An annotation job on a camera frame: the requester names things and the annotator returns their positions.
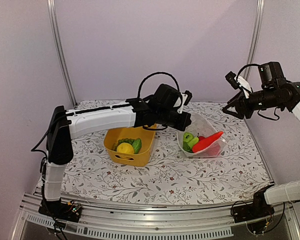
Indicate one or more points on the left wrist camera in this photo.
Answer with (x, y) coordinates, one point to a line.
(182, 101)

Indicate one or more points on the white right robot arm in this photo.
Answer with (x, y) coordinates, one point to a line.
(276, 93)

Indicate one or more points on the green toy grape bunch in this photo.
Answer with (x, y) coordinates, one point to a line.
(120, 141)

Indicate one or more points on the yellow plastic basket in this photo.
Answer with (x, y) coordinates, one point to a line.
(138, 160)

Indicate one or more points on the red toy chili pepper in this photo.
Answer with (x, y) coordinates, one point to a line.
(208, 141)

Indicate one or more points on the green toy pear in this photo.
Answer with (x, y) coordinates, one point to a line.
(188, 145)

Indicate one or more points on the red toy tomato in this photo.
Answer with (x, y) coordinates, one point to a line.
(201, 138)

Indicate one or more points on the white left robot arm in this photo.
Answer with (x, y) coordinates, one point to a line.
(164, 107)

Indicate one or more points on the clear zip top bag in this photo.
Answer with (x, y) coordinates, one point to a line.
(200, 126)

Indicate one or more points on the floral tablecloth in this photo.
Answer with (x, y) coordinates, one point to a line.
(170, 178)

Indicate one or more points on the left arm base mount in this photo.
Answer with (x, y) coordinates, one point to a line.
(59, 210)

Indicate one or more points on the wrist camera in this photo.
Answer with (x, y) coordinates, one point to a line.
(182, 101)
(238, 82)

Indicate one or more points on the yellow toy lemon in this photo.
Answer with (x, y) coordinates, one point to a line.
(125, 148)

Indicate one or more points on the green toy apple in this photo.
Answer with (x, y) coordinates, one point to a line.
(187, 137)

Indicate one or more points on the green toy cucumber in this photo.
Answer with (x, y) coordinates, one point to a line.
(137, 145)

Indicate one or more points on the left aluminium frame post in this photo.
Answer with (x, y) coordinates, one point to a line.
(51, 7)

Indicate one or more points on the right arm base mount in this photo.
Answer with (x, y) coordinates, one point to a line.
(242, 212)

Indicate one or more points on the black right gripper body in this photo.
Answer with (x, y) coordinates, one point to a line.
(249, 110)

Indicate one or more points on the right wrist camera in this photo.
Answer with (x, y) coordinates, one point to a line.
(238, 82)

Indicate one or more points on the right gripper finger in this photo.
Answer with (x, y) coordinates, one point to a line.
(234, 114)
(234, 102)

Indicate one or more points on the right aluminium frame post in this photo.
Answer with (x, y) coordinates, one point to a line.
(256, 30)

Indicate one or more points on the aluminium frame post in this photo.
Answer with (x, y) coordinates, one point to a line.
(256, 30)
(51, 7)

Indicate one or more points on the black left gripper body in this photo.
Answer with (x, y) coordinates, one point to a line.
(166, 119)

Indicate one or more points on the front aluminium rail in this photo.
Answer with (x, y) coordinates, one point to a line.
(108, 220)

